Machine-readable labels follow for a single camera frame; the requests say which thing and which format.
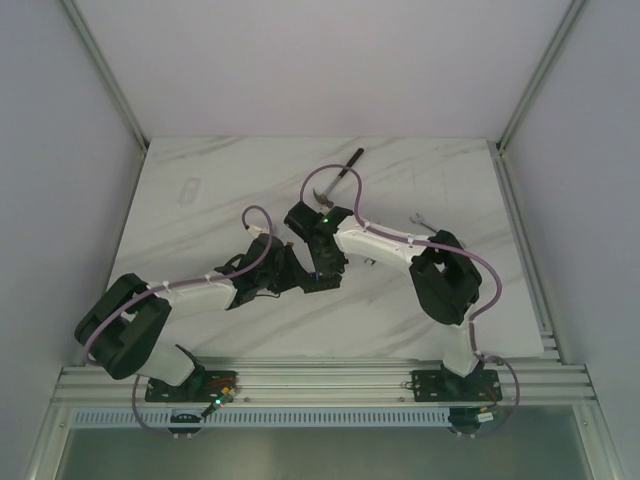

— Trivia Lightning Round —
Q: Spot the black fuse box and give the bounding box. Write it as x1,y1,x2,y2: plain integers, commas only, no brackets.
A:
300,272,342,294

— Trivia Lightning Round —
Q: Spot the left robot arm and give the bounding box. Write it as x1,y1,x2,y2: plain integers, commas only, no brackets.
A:
74,234,319,402

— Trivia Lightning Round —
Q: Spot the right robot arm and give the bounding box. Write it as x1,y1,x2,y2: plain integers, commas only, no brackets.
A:
284,201,482,401

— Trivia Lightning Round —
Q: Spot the clear plastic fuse box cover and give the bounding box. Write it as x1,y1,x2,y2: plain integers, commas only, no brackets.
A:
178,177,202,206

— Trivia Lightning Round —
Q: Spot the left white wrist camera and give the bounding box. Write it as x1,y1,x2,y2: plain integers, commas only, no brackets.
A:
246,225,271,238

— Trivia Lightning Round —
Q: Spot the claw hammer black handle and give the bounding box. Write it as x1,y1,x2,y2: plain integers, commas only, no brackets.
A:
313,148,365,208

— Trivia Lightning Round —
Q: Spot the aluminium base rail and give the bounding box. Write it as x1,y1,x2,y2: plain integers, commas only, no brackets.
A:
52,358,596,407

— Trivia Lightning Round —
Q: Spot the white slotted cable duct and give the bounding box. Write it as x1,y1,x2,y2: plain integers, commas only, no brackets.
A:
70,406,451,429

